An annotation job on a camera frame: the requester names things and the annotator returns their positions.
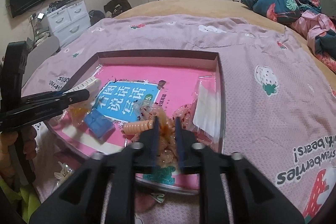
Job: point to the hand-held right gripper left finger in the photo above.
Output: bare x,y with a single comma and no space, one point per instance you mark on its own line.
156,134

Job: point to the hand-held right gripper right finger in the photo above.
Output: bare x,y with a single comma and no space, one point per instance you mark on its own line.
178,137

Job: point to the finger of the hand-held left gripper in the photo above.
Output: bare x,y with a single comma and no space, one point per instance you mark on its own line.
39,111
42,96

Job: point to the yellow hair clip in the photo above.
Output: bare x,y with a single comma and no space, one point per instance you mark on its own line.
78,113

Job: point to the white card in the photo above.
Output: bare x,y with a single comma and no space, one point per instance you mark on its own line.
207,108

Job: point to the white hair claw clip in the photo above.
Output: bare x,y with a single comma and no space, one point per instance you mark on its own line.
89,83

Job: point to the small blue box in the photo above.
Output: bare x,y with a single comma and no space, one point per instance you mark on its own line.
98,123

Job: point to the dark shallow cardboard box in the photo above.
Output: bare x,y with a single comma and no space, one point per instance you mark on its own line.
157,54

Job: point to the person's left hand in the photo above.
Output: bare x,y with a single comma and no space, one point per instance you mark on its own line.
31,137

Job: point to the grey chair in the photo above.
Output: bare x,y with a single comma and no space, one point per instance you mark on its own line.
42,56

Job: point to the pink book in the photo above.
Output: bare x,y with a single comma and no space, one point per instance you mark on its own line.
178,82

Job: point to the small cream hair claw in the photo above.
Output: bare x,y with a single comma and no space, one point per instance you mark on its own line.
63,174

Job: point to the white drawer cabinet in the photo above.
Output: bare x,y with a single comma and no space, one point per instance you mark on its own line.
68,22

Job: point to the pink printed blanket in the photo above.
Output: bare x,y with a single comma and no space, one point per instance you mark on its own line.
262,121

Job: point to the green fleece cloth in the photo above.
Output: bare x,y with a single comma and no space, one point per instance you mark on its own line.
15,200

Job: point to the dark small bag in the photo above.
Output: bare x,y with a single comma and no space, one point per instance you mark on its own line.
96,17

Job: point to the black bag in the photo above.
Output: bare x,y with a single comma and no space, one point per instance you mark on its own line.
116,7

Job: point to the beige bed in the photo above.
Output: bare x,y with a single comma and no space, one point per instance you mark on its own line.
197,7

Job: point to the floral duvet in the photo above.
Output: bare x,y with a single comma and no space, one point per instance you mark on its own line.
278,1

